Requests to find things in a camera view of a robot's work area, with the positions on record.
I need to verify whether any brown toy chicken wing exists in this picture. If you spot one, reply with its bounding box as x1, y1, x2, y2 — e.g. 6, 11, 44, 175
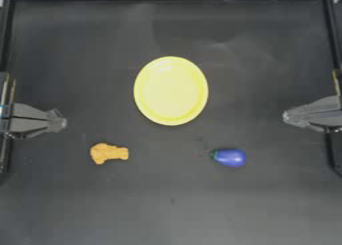
89, 142, 130, 165

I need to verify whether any yellow plate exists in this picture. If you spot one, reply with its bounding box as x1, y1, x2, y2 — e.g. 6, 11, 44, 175
132, 56, 209, 127

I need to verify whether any blue toy eggplant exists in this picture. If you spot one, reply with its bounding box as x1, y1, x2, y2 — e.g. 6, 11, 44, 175
208, 147, 248, 169

